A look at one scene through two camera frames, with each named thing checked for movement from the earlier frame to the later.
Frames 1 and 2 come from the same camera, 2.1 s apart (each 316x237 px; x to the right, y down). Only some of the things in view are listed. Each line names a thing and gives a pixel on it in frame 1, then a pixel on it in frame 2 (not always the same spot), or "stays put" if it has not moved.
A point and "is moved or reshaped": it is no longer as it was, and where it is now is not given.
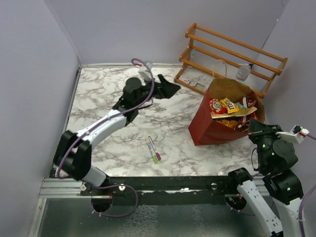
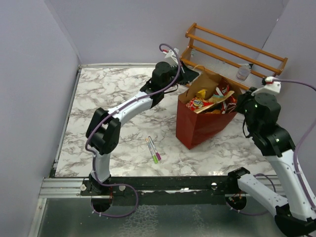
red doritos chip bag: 249,101 is moved or reshaped
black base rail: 116,186 stays put
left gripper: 169,88 → 187,74
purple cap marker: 157,154 stays put
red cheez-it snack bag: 217,106 → 197,103
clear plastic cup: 243,72 stays put
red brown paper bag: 203,129 is moved or reshaped
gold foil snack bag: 241,113 → 215,100
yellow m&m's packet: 230,107 → 203,92
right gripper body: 263,138 → 245,105
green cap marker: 154,157 stays put
